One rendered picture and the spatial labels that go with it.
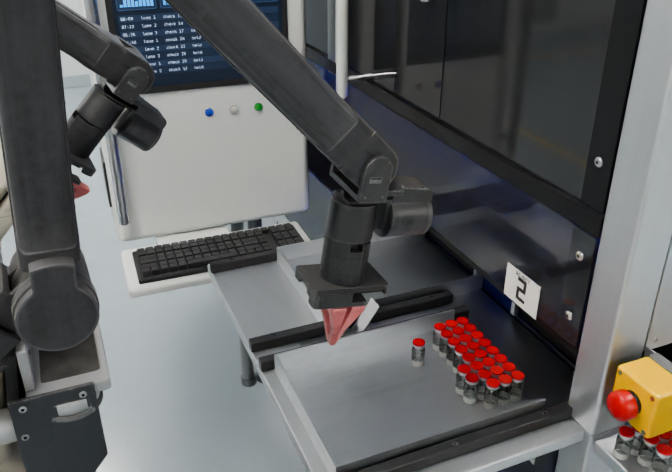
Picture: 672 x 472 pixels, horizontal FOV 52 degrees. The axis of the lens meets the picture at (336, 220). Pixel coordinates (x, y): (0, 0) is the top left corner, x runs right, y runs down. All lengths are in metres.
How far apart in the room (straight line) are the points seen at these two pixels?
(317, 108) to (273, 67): 0.07
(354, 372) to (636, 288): 0.46
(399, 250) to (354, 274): 0.69
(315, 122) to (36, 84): 0.27
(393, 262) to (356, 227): 0.67
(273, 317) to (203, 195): 0.54
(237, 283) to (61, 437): 0.55
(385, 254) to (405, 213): 0.67
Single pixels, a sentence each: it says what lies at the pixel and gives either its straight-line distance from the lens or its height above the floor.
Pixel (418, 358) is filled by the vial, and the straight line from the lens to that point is 1.17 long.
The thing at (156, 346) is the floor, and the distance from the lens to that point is 2.77.
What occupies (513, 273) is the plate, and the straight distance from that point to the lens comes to 1.15.
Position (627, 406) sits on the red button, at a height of 1.01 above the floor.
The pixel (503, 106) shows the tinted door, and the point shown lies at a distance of 1.13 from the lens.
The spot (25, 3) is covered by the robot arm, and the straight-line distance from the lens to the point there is 0.63.
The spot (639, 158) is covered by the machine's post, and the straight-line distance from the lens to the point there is 0.91.
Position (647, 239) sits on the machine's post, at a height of 1.20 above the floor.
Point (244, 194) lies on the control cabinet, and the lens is 1.77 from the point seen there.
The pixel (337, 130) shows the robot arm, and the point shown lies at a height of 1.37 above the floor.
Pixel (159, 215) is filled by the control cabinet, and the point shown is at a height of 0.86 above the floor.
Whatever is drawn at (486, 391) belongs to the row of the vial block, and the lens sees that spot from 1.10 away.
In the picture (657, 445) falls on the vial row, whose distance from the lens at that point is 1.07.
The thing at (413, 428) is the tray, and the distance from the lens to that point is 1.07.
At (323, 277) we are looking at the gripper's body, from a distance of 0.84.
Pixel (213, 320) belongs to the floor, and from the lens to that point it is 2.86.
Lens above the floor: 1.62
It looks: 27 degrees down
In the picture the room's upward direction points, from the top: straight up
